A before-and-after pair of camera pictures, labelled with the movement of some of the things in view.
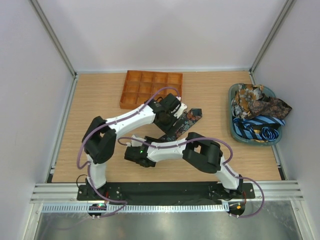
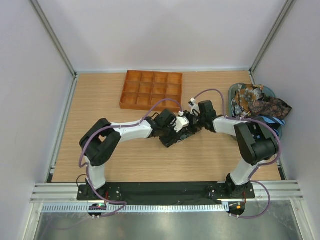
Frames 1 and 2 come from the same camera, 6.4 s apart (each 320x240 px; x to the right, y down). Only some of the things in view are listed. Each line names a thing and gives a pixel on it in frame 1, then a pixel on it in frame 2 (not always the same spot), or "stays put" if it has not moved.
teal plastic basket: (267, 91) stays put
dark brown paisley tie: (268, 106) stays put
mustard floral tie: (244, 94) stays put
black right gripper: (149, 139) to (193, 130)
